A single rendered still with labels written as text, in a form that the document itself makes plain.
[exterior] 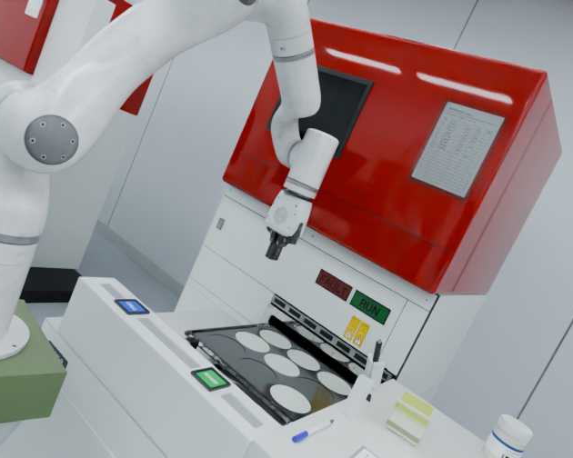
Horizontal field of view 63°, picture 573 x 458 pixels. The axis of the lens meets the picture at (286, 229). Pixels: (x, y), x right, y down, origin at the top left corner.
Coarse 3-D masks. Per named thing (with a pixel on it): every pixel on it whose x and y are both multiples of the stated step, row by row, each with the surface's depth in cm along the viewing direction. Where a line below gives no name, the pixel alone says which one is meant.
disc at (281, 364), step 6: (270, 354) 122; (276, 354) 123; (270, 360) 119; (276, 360) 120; (282, 360) 122; (288, 360) 123; (270, 366) 115; (276, 366) 117; (282, 366) 118; (288, 366) 120; (294, 366) 121; (282, 372) 115; (288, 372) 117; (294, 372) 118
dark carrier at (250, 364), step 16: (208, 336) 116; (224, 336) 120; (224, 352) 112; (240, 352) 116; (256, 352) 120; (272, 352) 124; (304, 352) 133; (240, 368) 108; (256, 368) 111; (272, 368) 114; (304, 368) 123; (320, 368) 127; (256, 384) 103; (272, 384) 107; (288, 384) 110; (304, 384) 114; (320, 384) 118; (352, 384) 126; (272, 400) 100; (320, 400) 110; (336, 400) 113; (304, 416) 99
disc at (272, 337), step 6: (264, 330) 136; (264, 336) 131; (270, 336) 133; (276, 336) 135; (282, 336) 137; (270, 342) 129; (276, 342) 131; (282, 342) 133; (288, 342) 135; (288, 348) 131
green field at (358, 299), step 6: (360, 294) 132; (354, 300) 133; (360, 300) 132; (366, 300) 131; (360, 306) 132; (366, 306) 131; (372, 306) 130; (378, 306) 129; (366, 312) 131; (372, 312) 130; (378, 312) 129; (384, 312) 128; (378, 318) 129; (384, 318) 128
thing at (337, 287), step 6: (318, 276) 140; (324, 276) 139; (330, 276) 138; (318, 282) 140; (324, 282) 139; (330, 282) 138; (336, 282) 137; (330, 288) 138; (336, 288) 137; (342, 288) 136; (348, 288) 134; (342, 294) 135
